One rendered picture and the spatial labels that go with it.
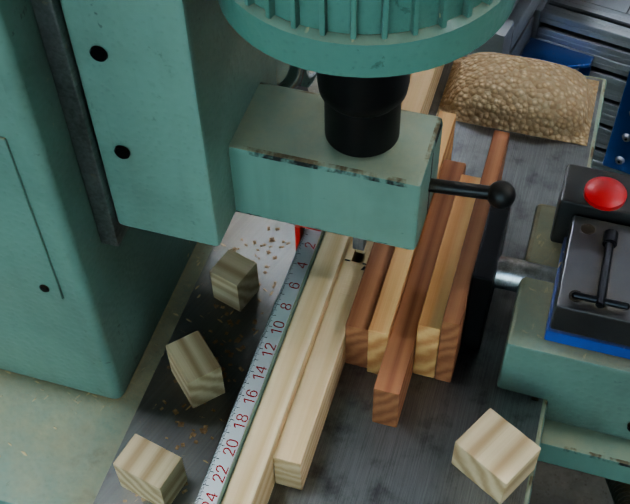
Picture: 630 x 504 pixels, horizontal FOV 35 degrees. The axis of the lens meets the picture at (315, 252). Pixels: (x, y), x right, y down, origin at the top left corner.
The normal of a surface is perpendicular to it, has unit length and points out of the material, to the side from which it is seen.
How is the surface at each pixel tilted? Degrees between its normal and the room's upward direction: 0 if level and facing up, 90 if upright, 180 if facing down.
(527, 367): 90
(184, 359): 0
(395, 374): 0
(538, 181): 0
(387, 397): 90
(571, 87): 32
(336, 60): 90
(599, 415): 90
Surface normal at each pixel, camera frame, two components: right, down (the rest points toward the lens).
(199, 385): 0.50, 0.67
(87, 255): 0.96, 0.22
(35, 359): -0.29, 0.75
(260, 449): -0.02, -0.62
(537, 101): -0.14, 0.04
